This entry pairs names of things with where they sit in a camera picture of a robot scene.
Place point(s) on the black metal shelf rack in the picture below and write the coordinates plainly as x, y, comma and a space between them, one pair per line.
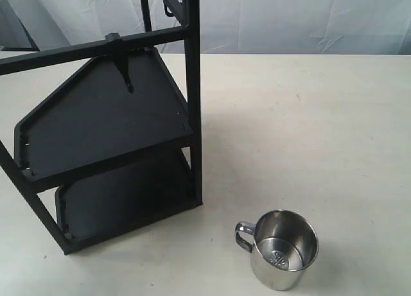
118, 145

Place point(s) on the stainless steel mug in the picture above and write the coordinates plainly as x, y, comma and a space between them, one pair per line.
282, 246

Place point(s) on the white backdrop cloth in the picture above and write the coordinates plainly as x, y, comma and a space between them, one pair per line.
226, 26

